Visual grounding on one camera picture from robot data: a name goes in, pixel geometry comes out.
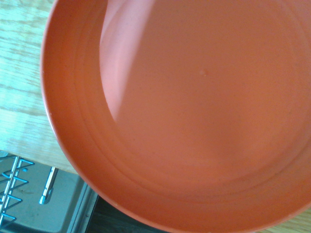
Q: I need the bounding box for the coral round plastic plate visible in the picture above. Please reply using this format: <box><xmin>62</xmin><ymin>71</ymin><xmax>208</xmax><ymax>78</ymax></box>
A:
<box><xmin>39</xmin><ymin>0</ymin><xmax>311</xmax><ymax>233</ymax></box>

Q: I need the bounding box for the grey open dishwasher door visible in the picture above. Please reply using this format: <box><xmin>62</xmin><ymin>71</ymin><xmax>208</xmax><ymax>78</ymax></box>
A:
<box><xmin>0</xmin><ymin>168</ymin><xmax>99</xmax><ymax>233</ymax></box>

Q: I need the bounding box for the brushed metal cabinet bar handle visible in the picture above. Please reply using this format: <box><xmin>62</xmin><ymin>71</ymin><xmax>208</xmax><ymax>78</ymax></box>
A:
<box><xmin>39</xmin><ymin>166</ymin><xmax>59</xmax><ymax>205</ymax></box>

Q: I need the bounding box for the metal wire dishwasher rack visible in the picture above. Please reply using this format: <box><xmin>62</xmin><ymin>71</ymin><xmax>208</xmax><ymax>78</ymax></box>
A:
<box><xmin>0</xmin><ymin>151</ymin><xmax>35</xmax><ymax>228</ymax></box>

